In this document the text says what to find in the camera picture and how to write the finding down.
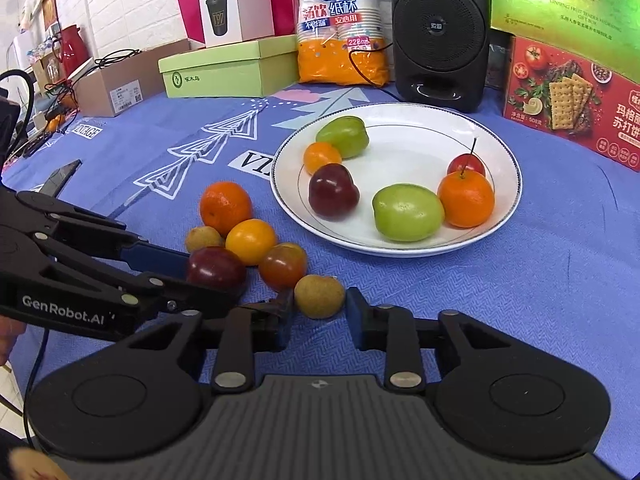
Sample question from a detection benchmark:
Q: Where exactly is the orange paper cup pack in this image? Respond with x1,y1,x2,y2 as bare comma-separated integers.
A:
287,0,392,86

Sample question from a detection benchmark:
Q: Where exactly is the white box with cup print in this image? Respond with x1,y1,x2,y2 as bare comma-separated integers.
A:
196,0,276,50

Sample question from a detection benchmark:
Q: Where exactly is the black cable bundle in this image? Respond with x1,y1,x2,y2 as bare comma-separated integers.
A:
95,49,143,68

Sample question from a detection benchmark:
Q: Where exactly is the black speaker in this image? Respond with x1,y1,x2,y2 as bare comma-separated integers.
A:
391,0,493,114

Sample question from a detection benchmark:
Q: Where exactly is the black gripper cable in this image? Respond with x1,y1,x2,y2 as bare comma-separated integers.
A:
22,330,51,448

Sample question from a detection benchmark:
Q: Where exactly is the dark red plum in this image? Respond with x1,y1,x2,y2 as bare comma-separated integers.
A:
186,246,247,292

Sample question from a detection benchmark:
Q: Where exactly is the small yellow-orange citrus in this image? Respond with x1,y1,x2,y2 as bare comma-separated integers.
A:
225,218,278,266

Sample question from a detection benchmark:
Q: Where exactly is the brown cardboard box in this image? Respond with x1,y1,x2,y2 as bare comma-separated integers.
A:
72,40,192,118

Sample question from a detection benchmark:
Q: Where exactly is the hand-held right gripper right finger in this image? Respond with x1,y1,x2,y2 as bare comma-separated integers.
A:
345,287,531,395

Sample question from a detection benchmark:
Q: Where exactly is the black speaker cable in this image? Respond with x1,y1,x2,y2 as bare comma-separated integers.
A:
348,42,401,103

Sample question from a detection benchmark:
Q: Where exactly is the red cherry with stem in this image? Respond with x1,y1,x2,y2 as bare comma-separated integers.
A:
446,137,487,178

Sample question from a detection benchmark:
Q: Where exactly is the large orange mandarin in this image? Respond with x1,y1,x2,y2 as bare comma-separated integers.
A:
437,169,495,229

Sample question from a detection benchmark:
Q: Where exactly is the small brown longan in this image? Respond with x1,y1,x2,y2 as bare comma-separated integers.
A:
185,225,225,255
293,274,346,320

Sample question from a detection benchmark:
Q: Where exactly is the dark purple plum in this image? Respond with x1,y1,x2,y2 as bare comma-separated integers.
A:
308,163,360,222

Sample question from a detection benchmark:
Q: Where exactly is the small green jujube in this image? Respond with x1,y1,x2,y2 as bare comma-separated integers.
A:
315,115,370,159

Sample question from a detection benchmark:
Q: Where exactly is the red-brown cherry tomato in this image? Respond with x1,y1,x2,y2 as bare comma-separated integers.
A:
258,242,308,292

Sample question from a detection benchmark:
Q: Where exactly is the blue printed tablecloth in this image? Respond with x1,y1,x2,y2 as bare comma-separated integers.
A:
0,85,640,471

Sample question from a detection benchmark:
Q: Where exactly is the large green jujube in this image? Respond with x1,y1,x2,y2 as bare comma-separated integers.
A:
372,183,445,243

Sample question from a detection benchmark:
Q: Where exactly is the red kettle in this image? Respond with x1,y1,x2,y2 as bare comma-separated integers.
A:
52,24,90,80

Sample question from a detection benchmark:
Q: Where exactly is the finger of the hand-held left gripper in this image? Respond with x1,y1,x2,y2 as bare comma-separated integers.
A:
19,191,194,280
34,232,239,319

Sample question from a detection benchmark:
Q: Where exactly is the white round plate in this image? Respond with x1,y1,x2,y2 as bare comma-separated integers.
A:
270,102,523,259

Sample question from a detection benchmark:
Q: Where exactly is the shiny green gift box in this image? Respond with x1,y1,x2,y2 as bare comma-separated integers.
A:
490,0,640,78

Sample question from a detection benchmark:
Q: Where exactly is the red cracker box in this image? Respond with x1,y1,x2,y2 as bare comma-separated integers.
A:
502,35,640,173

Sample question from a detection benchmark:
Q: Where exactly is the black smartphone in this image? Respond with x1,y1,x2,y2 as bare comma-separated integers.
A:
40,159,82,198

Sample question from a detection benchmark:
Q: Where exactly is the medium orange mandarin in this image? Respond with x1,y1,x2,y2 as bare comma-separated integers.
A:
199,181,254,237

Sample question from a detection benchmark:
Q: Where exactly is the light green cardboard box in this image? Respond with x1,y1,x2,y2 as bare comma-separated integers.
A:
158,35,301,99

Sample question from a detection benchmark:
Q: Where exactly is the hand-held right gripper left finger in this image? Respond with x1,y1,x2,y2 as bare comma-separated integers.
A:
112,287,296,395

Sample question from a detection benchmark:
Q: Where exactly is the small orange kumquat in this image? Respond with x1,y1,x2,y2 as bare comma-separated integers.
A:
303,141,343,175

